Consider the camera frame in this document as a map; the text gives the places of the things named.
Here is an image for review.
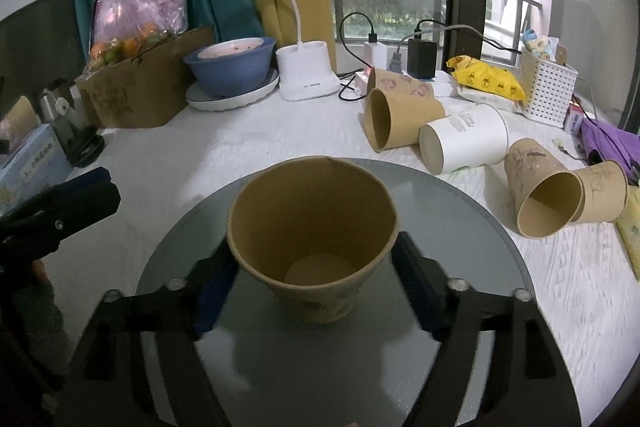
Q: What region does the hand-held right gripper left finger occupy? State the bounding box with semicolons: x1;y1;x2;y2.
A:
54;239;240;427

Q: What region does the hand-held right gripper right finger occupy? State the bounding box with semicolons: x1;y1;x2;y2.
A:
391;231;582;427

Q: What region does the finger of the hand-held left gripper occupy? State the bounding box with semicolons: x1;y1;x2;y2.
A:
0;166;122;269

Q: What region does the plain brown paper cup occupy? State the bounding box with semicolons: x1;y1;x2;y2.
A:
227;155;401;326

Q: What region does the white paper cup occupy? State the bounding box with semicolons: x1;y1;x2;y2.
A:
418;103;510;174

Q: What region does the brown paper cup dark drawing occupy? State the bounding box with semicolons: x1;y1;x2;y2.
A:
503;137;586;239

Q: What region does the brown paper cup pink print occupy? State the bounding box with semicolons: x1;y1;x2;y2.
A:
366;67;437;100

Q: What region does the small brown paper cup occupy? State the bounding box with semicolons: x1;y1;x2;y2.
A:
570;160;629;224

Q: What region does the light blue tissue box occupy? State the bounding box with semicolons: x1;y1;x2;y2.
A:
0;122;74;214

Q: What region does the black clamp stand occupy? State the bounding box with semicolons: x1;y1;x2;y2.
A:
39;78;106;168

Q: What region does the grey round turntable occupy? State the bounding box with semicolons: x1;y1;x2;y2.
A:
134;157;537;427

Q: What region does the cardboard box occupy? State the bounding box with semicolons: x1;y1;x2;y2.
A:
75;25;216;129

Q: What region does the white round plate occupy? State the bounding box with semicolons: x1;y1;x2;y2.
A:
185;67;280;112

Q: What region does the plastic bag of oranges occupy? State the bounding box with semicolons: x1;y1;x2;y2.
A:
84;0;189;68

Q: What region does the white wipes packet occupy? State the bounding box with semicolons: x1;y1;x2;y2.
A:
452;81;524;114

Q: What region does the blue bowl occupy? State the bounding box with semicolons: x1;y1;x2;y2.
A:
183;36;277;97

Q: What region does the white power strip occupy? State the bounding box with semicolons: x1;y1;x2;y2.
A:
352;68;457;102

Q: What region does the yellow snack packet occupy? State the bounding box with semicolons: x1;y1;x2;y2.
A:
446;55;527;104

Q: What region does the pink inner bowl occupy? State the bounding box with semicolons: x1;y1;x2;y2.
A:
197;37;265;60

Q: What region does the pale yellow packet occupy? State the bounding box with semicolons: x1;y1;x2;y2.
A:
615;199;640;281

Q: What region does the black power adapter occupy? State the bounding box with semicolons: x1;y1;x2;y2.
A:
406;37;439;79

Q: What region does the purple cloth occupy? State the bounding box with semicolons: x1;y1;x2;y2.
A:
579;116;640;186

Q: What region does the white plastic basket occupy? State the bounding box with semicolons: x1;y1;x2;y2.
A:
517;48;580;128

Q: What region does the white desk lamp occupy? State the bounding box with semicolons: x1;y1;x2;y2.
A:
186;0;342;102

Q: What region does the white charger plug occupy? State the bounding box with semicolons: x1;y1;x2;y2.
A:
363;40;397;74

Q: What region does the black cable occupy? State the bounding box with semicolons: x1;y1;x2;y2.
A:
338;12;376;102

